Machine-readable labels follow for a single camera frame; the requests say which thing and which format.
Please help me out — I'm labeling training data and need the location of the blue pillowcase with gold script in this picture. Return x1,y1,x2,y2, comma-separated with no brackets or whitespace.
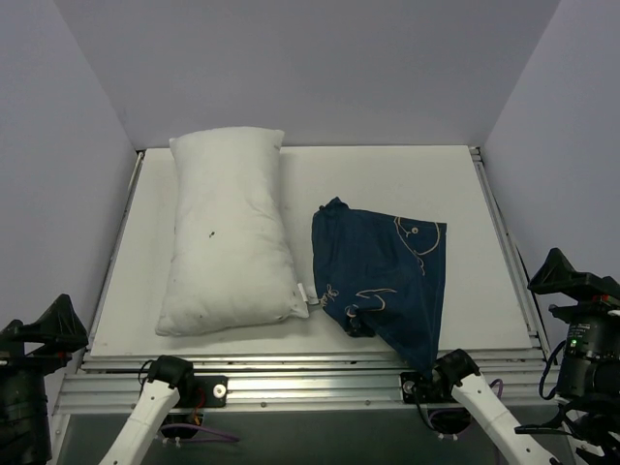
311,198,448,377

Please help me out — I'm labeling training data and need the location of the white pillow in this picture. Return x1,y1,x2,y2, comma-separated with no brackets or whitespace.
155,127,309,337

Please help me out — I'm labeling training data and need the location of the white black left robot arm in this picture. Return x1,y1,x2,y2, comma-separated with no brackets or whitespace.
1,294,196,464

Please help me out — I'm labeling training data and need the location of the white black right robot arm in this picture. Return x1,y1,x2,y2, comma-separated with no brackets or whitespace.
429,248,619,464

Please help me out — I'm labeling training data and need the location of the aluminium right side rail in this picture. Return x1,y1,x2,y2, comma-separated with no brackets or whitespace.
468,146,552,360

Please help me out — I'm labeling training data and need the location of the aluminium rail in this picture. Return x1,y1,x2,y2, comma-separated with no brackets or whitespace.
468,146,552,360
87,150,145,350

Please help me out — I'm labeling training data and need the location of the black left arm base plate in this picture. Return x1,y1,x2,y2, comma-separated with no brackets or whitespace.
163,375,229,409

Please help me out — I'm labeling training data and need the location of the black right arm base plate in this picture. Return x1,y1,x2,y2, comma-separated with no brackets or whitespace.
399,370,463,404

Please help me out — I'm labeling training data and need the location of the aluminium left side rail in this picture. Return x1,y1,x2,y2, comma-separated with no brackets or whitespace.
87,150,145,350

